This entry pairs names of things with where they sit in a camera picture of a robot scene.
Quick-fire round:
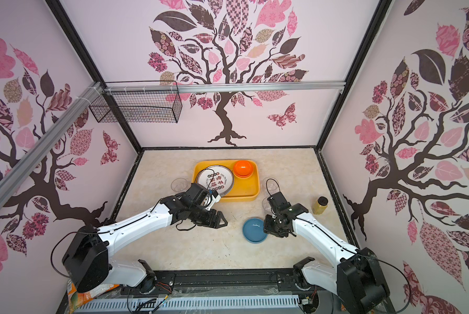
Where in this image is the white vented strip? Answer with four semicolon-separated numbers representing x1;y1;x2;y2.
75;295;302;313

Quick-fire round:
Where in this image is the clear plastic cup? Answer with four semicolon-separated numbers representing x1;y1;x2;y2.
262;198;273;215
261;177;280;195
170;178;191;193

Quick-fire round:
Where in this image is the orange snack packet left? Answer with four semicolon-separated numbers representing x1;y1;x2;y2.
67;280;119;314

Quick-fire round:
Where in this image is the yellow plastic bin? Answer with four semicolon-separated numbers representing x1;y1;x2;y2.
192;160;261;202

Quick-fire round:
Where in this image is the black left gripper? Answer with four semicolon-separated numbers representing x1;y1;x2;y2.
188;204;228;229

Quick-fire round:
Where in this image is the blue grey bowl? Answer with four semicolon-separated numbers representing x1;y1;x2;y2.
242;217;267;244

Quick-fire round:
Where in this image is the orange bowl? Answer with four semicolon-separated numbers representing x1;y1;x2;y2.
233;160;254;179

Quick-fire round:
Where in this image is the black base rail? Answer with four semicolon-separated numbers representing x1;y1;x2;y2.
155;267;298;295

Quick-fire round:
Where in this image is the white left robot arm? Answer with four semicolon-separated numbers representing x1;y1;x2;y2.
62;183;227;294

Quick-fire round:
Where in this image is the yellow bottle right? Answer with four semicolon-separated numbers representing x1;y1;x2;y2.
312;196;329;215

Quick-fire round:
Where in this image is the black wire basket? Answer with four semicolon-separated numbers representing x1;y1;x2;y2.
89;81;183;124

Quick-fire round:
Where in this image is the aluminium rail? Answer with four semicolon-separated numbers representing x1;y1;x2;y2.
0;82;103;210
104;81;346;94

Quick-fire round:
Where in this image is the aluminium rail left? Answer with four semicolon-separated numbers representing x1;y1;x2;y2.
0;82;103;210

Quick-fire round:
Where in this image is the aluminium rail back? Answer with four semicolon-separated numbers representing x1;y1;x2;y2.
104;81;346;94

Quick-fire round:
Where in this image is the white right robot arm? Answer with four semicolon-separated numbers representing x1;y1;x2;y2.
263;192;390;313

